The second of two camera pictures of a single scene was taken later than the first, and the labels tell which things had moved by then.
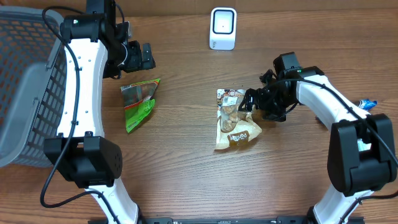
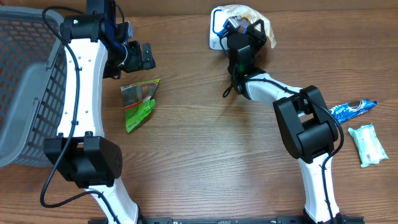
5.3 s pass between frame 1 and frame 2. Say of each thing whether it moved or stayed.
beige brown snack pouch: moved
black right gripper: moved
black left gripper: stayed
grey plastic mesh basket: stayed
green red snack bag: stayed
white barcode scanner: stayed
